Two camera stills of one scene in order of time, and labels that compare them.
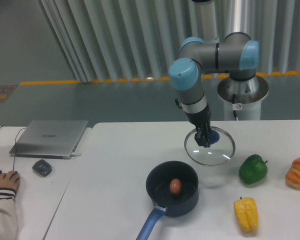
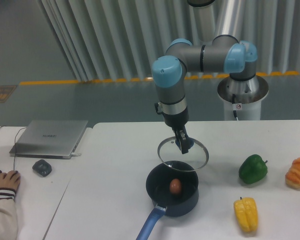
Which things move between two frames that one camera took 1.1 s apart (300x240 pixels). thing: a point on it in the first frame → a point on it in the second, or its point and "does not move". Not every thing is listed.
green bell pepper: (253, 169) does not move
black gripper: (201, 118) → (178, 121)
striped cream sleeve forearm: (3, 224) does not move
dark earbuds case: (42, 167) does not move
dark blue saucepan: (173, 187) does not move
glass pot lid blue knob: (222, 148) → (170, 154)
